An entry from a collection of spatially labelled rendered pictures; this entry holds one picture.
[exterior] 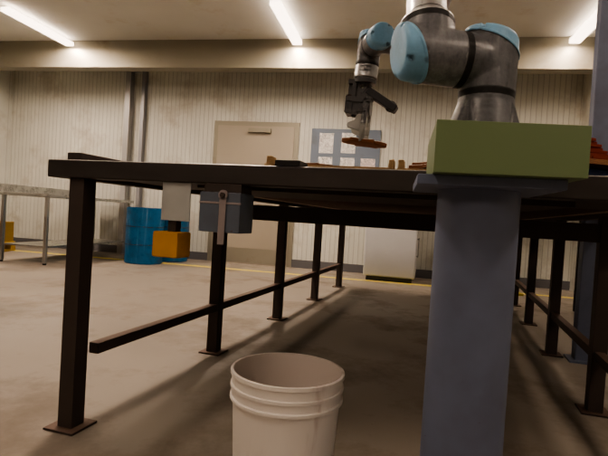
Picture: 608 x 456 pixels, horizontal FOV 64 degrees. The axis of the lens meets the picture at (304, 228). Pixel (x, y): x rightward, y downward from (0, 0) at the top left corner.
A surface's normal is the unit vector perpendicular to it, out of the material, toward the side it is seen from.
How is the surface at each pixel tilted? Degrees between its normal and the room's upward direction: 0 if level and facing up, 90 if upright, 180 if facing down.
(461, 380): 90
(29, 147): 90
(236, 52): 90
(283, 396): 93
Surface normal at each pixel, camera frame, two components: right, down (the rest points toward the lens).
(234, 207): -0.29, 0.00
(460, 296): -0.55, -0.01
